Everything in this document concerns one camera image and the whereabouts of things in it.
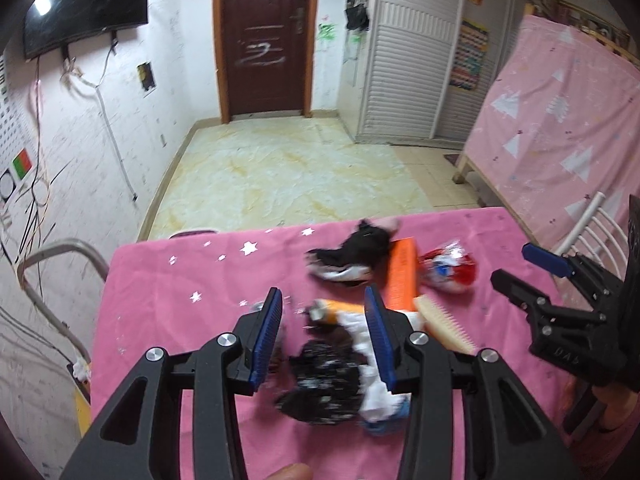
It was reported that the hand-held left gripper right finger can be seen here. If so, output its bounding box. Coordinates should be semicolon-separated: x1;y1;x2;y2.
364;285;571;480

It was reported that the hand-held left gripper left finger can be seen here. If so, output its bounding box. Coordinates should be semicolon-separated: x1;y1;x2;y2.
60;287;285;480

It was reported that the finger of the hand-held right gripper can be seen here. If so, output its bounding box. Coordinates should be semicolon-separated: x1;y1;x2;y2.
490;269;608;333
521;242;623;306

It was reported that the white paper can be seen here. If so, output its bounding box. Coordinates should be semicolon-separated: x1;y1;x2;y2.
340;310;413;421

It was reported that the orange thread spool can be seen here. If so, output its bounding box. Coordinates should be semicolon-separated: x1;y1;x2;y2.
310;299;366;323

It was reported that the black speckled plastic bag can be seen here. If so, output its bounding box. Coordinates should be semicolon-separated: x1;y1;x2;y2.
277;330;363;426

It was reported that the person's right hand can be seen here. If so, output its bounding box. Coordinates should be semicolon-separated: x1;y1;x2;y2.
585;377;640;431

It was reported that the person's left hand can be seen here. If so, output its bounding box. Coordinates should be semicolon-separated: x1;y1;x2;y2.
265;462;313;480

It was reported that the white chair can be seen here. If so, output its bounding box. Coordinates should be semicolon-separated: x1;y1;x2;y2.
550;191;631;281

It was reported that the red and white snack wrapper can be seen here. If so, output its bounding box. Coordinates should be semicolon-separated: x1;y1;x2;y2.
417;240;478;295

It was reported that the beige comb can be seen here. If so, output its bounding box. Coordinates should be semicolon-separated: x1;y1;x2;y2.
412;295;478;356

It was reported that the orange cardboard box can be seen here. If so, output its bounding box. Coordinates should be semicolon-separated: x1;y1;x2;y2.
382;237;421;310

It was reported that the blue packet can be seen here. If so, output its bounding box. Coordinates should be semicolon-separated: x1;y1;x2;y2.
362;400;413;436

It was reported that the black and white toy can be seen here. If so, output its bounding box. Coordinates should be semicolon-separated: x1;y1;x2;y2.
306;218;403;288

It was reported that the pink star-print tablecloth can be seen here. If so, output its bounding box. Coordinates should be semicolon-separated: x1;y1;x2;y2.
89;206;581;480

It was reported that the yellow bin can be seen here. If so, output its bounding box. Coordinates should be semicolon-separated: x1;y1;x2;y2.
74;377;93;441

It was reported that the colourful chart poster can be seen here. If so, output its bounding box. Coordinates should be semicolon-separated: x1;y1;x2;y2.
450;19;491;92

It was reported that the white louvered wardrobe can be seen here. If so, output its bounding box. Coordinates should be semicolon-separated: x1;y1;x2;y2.
337;0;531;146

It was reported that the dark brown door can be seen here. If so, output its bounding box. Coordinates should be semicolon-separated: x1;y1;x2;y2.
212;0;319;123

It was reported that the grey metal tube frame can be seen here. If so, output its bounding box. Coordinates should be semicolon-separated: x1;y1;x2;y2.
17;239;111;361

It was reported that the bundle of loose wires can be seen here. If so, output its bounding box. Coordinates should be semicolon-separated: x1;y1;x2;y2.
0;160;68;271

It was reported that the white wall cable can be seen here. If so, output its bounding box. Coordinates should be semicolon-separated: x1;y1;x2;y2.
60;45;138;203

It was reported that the dark wall box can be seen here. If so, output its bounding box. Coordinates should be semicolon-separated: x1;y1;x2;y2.
137;61;157;97

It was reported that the black wall television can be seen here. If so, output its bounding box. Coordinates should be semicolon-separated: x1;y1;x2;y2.
22;0;151;60

